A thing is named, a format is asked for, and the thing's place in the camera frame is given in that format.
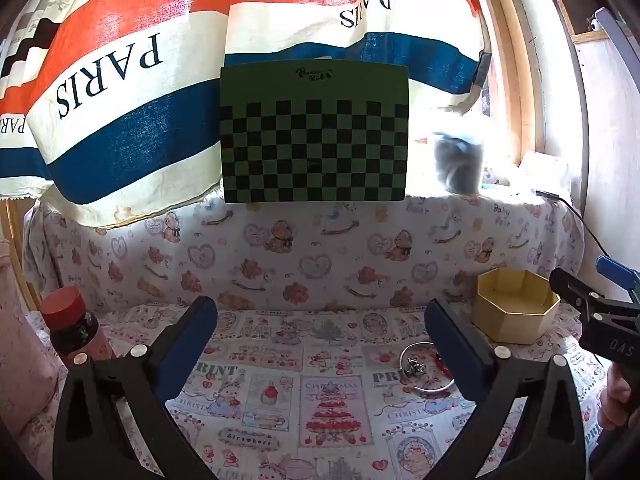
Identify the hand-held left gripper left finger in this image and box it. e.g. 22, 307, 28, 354
52, 295, 218, 480

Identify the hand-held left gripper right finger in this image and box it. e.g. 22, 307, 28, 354
424, 297, 586, 480

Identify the person's right hand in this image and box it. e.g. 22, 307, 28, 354
600, 360, 640, 431

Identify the black white checkered cloth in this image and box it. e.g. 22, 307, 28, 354
0, 0, 68, 78

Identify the grey translucent cup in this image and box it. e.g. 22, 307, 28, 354
432, 131, 485, 195

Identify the pink cloth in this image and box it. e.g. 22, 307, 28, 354
0, 240, 66, 461

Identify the silver bangle bracelet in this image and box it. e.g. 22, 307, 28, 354
400, 341, 458, 393

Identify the wooden window frame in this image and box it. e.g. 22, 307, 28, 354
475, 0, 546, 166

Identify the cartoon printed table mat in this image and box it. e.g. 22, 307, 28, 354
20, 305, 640, 480

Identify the beige octagonal box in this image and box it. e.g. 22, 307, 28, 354
472, 268, 561, 345

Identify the black cable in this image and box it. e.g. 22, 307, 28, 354
535, 190, 608, 261

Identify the striped printed cloth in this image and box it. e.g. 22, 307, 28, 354
0, 0, 493, 231

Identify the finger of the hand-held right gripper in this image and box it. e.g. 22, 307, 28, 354
596, 255, 640, 306
550, 267, 640, 317

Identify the red capped bottle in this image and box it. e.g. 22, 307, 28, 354
41, 287, 108, 368

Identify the grey metal bar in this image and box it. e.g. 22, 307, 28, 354
595, 7, 640, 86

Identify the green checkered box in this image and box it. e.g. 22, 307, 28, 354
220, 57, 410, 204

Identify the bear printed cloth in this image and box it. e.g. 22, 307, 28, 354
22, 192, 586, 321

